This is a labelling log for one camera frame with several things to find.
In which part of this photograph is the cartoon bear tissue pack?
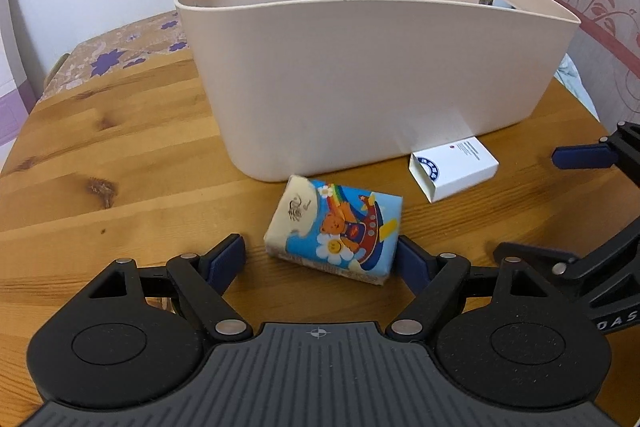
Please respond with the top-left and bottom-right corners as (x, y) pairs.
(263, 174), (405, 288)

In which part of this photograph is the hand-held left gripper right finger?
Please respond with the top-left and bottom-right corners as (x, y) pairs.
(387, 236), (567, 343)

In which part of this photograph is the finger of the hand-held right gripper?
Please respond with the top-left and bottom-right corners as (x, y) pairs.
(492, 216), (640, 303)
(552, 122), (640, 188)

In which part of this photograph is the light blue cloth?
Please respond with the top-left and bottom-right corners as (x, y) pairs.
(554, 54), (603, 122)

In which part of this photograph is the beige plastic storage basket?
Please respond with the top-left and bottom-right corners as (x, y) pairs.
(174, 0), (582, 182)

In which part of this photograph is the floral patterned cushion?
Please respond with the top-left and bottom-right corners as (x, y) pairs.
(42, 9), (190, 100)

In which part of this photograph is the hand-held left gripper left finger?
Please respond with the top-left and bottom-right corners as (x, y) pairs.
(87, 233), (253, 343)

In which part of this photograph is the white cardboard box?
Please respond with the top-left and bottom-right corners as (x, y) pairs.
(408, 138), (500, 204)

